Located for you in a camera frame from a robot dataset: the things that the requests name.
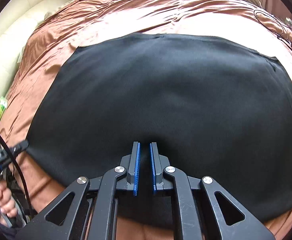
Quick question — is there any black sleeveless shirt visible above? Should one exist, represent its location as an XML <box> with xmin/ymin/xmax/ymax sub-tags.
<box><xmin>27</xmin><ymin>34</ymin><xmax>292</xmax><ymax>227</ymax></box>

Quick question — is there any person's left hand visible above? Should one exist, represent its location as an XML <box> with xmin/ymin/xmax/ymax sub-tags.
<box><xmin>0</xmin><ymin>180</ymin><xmax>18</xmax><ymax>227</ymax></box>

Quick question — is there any cream leather headboard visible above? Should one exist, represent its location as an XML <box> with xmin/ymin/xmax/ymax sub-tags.
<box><xmin>0</xmin><ymin>0</ymin><xmax>72</xmax><ymax>96</ymax></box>

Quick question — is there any right pink curtain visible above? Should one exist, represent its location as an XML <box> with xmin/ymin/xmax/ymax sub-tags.
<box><xmin>259</xmin><ymin>0</ymin><xmax>292</xmax><ymax>21</ymax></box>

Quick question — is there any black braided cable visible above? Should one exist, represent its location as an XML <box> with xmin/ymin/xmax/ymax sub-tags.
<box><xmin>0</xmin><ymin>118</ymin><xmax>36</xmax><ymax>218</ymax></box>

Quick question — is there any black coiled cable on bed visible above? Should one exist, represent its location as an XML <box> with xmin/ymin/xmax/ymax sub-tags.
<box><xmin>252</xmin><ymin>8</ymin><xmax>292</xmax><ymax>62</ymax></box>

